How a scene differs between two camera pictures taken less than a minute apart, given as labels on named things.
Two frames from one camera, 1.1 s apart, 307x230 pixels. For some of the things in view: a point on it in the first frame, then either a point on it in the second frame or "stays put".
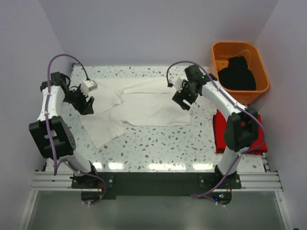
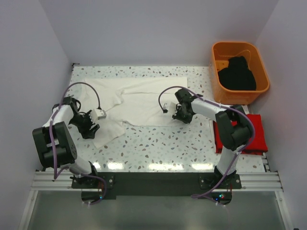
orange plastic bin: (221, 52) stays put
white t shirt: (134, 101) stays put
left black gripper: (84, 107) to (86, 132)
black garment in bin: (237, 76) stays put
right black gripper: (178, 97) to (177, 116)
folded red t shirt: (260, 147) stays put
